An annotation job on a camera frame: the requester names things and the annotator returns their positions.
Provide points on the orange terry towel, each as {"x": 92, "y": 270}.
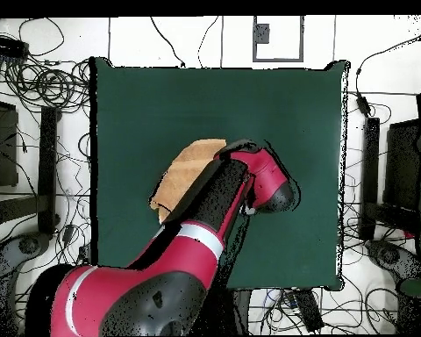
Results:
{"x": 186, "y": 168}

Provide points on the dark green table cloth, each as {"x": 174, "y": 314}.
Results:
{"x": 144, "y": 123}

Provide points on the narrow black power strip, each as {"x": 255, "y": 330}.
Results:
{"x": 84, "y": 252}

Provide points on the wide black power strip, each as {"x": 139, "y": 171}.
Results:
{"x": 308, "y": 310}

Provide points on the dark grey square plate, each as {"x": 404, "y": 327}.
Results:
{"x": 262, "y": 33}

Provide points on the black power adapter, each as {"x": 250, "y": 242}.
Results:
{"x": 363, "y": 105}

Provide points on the dark wheeled stand base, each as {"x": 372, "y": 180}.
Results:
{"x": 29, "y": 244}
{"x": 389, "y": 256}

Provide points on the black box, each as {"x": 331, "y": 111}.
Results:
{"x": 403, "y": 165}
{"x": 5, "y": 147}

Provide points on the long black power strip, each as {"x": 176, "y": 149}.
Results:
{"x": 7, "y": 45}

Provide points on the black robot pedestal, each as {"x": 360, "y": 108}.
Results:
{"x": 238, "y": 312}

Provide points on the grey floor frame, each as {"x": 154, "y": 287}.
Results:
{"x": 254, "y": 52}

